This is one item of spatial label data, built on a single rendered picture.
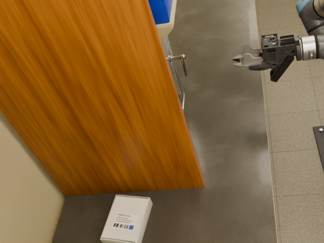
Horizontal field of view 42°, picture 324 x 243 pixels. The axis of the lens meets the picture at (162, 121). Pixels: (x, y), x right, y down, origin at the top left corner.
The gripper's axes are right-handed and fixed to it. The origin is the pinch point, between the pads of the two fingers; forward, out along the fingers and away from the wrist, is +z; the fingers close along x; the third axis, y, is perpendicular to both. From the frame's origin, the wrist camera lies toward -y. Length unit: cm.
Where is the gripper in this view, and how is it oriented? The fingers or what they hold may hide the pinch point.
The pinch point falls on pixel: (237, 62)
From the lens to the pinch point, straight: 144.4
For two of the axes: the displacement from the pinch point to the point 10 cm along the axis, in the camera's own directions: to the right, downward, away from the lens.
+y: -2.5, -6.7, -7.0
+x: -0.9, 7.4, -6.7
